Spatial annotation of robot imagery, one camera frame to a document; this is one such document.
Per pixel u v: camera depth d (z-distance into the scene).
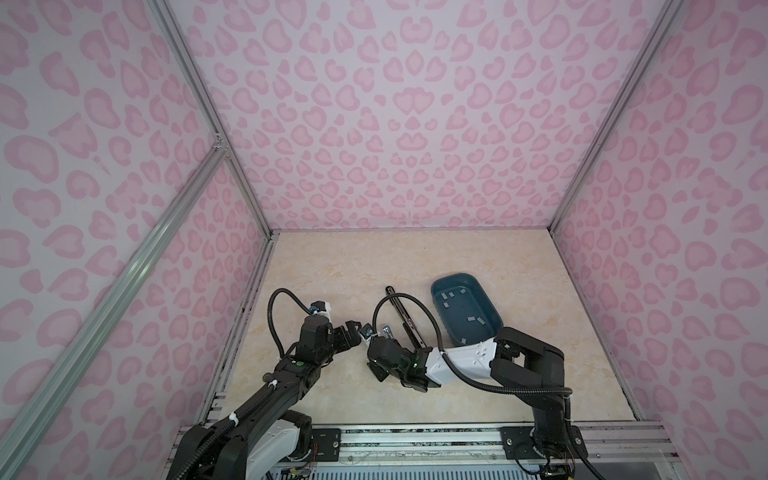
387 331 0.90
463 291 1.01
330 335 0.69
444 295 1.01
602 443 0.75
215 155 0.88
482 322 0.95
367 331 0.76
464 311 0.98
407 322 0.93
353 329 0.79
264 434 0.50
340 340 0.76
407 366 0.66
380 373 0.77
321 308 0.77
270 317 0.63
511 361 0.52
